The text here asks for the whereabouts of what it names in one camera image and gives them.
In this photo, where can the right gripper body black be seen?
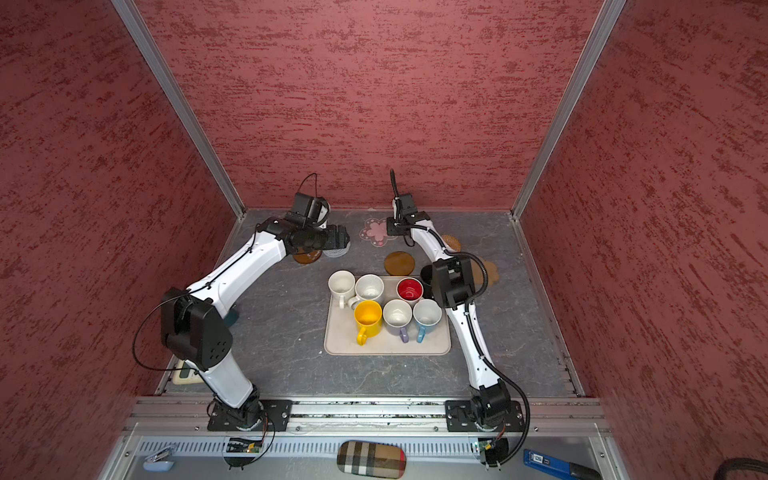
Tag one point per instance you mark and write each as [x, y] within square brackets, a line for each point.
[396, 227]

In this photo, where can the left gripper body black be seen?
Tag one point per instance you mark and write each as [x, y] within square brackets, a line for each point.
[319, 238]

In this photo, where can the dark brown glossy coaster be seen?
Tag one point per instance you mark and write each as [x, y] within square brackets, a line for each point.
[309, 257]

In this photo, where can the pink flower coaster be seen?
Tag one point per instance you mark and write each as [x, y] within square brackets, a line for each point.
[375, 232]

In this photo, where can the grey woven round coaster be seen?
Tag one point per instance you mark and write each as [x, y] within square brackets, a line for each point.
[337, 253]

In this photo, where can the brown cork round coaster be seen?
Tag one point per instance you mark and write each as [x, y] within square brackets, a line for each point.
[399, 263]

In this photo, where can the brown wooden flower coaster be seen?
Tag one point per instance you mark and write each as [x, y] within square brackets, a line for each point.
[491, 270]

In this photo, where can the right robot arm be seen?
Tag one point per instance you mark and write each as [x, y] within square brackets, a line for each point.
[454, 290]

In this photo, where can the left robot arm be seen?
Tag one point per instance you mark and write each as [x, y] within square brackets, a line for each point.
[192, 320]

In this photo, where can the black mug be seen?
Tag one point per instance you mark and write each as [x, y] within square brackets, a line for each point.
[426, 280]

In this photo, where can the cream white mug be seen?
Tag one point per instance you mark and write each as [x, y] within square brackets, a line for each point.
[342, 287]

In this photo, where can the red inside white mug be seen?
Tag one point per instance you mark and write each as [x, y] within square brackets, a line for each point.
[410, 290]

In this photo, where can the white speckled mug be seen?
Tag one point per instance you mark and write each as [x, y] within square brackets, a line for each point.
[368, 287]

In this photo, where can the light blue mug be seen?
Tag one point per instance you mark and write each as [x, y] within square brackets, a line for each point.
[427, 314]

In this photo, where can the yellow mug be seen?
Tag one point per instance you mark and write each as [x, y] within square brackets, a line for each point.
[368, 316]

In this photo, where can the beige rectangular tray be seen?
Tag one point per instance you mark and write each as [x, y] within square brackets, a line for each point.
[341, 332]

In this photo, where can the cream calculator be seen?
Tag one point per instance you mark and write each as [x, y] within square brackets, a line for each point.
[185, 375]

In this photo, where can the left circuit board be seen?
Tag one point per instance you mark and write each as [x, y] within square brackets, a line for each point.
[244, 446]

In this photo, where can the circuit board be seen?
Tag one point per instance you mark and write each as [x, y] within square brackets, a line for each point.
[244, 446]
[492, 447]

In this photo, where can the plaid glasses case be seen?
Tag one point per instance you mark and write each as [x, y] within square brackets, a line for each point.
[371, 459]

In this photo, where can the right circuit board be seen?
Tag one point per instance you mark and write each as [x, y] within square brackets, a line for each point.
[492, 447]

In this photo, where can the small stapler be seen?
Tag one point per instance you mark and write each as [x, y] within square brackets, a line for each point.
[160, 461]

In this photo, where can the blue tool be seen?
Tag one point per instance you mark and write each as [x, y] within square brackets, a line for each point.
[558, 468]

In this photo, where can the lavender handle mug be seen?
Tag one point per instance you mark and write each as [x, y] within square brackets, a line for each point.
[397, 315]

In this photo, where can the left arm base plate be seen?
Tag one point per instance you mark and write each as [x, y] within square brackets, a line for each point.
[266, 413]

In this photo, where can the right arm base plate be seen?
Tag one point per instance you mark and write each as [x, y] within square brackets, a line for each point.
[459, 418]

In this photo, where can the aluminium rail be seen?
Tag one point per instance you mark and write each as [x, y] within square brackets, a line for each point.
[386, 416]

